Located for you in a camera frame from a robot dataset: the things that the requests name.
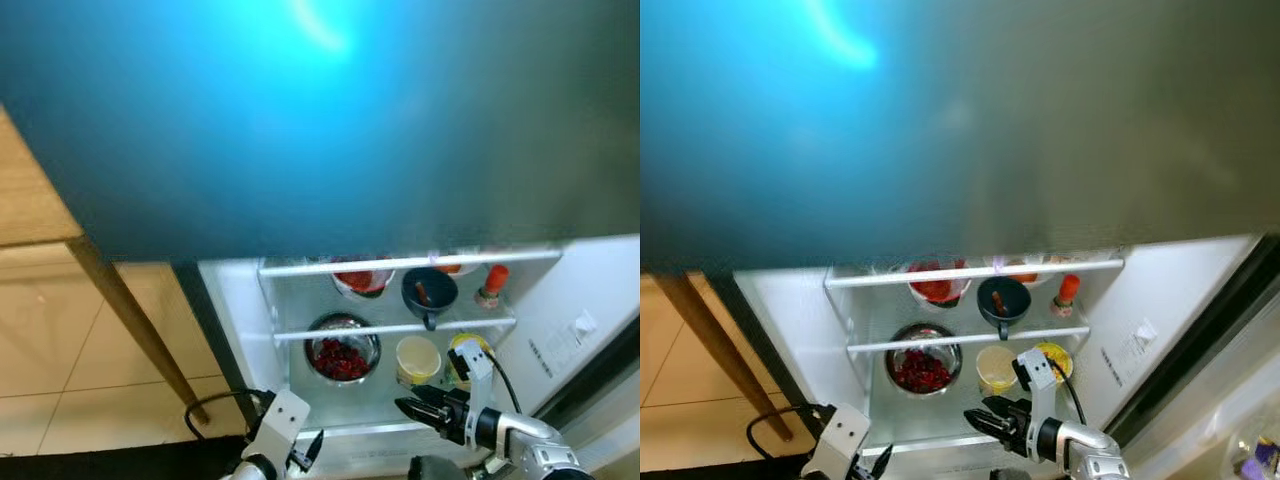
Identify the purple packet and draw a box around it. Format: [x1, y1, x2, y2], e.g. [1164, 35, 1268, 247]
[1234, 434, 1280, 480]

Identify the short white fridge shelf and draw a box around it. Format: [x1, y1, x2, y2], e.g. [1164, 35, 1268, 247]
[272, 317, 519, 345]
[846, 326, 1064, 354]

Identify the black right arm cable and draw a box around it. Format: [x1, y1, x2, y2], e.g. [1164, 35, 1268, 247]
[1049, 354, 1087, 427]
[484, 344, 522, 417]

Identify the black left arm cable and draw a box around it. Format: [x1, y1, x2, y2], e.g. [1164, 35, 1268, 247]
[184, 388, 267, 442]
[746, 404, 832, 462]

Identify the yellow lidded tub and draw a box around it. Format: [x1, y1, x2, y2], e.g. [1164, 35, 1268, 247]
[1030, 341, 1075, 387]
[446, 332, 494, 389]

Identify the black floor mat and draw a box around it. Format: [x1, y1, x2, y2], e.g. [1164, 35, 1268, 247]
[0, 438, 243, 480]
[640, 452, 813, 480]

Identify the silver two-door fridge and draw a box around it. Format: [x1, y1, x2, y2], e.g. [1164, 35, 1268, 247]
[0, 0, 641, 479]
[640, 0, 1280, 480]

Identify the glass bowl with red sauce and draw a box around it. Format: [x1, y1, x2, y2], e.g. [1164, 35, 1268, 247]
[905, 262, 970, 306]
[331, 257, 397, 300]

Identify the pale yellow cup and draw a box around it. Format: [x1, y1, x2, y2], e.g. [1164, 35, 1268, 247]
[395, 335, 444, 389]
[974, 345, 1022, 398]

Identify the steel bowl with red berries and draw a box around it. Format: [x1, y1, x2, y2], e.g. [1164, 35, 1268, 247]
[884, 322, 964, 396]
[304, 313, 383, 385]

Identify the long white fridge shelf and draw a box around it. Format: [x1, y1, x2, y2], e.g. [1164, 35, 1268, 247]
[824, 258, 1127, 290]
[258, 250, 564, 279]

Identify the small red-capped bottle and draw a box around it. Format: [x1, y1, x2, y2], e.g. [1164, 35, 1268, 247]
[1051, 273, 1084, 319]
[474, 264, 511, 310]

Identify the dark blue cup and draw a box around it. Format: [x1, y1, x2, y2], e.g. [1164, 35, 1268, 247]
[401, 267, 460, 332]
[977, 277, 1034, 342]

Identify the white fridge label sticker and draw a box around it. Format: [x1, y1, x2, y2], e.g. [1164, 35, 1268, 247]
[1099, 319, 1162, 372]
[530, 309, 602, 367]

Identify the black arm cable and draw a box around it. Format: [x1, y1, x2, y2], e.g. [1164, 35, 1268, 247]
[484, 344, 522, 417]
[184, 388, 267, 442]
[746, 404, 832, 462]
[1049, 354, 1087, 427]

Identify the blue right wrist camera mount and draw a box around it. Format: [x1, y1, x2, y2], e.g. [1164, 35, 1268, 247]
[1014, 347, 1059, 422]
[457, 344, 497, 412]

